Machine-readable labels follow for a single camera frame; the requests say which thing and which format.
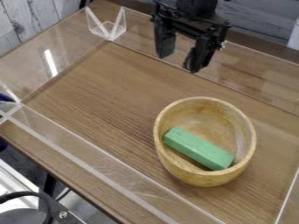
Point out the black metal bracket with screw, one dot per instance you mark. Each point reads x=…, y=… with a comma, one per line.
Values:
x=60, y=214

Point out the black table leg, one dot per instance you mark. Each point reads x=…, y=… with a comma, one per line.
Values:
x=49, y=185

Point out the clear acrylic corner bracket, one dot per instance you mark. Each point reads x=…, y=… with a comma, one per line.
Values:
x=106, y=30

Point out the green rectangular block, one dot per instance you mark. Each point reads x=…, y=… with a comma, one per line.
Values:
x=201, y=151

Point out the brown wooden bowl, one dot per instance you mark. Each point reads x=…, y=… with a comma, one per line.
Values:
x=218, y=123

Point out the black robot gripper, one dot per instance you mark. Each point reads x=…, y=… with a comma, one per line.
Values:
x=193, y=19

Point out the clear acrylic tray walls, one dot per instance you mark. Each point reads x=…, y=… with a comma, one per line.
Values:
x=85, y=96

